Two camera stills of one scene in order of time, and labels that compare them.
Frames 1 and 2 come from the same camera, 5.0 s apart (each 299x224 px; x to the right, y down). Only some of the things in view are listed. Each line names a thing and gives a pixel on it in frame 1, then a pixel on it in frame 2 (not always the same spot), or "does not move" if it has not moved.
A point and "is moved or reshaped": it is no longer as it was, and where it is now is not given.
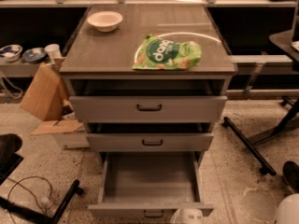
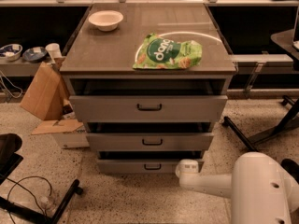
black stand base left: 38,217 does not move
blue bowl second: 33,54 does not move
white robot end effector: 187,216 -> 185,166
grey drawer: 149,185 is moved or reshaped
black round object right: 291,174 does not move
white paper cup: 53,50 does not move
